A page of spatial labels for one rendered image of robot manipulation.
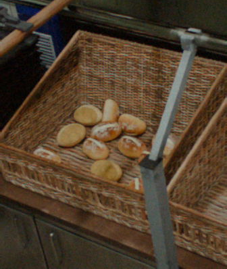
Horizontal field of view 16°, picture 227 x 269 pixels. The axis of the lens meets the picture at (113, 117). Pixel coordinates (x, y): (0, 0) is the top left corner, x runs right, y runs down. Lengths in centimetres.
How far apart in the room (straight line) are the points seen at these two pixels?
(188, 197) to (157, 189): 34
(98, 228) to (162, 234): 33
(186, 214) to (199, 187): 21
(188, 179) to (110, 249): 31
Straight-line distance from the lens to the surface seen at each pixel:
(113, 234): 225
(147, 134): 256
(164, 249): 203
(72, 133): 254
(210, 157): 227
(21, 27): 195
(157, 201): 192
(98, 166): 238
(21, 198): 244
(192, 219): 208
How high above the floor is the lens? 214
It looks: 36 degrees down
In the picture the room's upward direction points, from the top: 11 degrees counter-clockwise
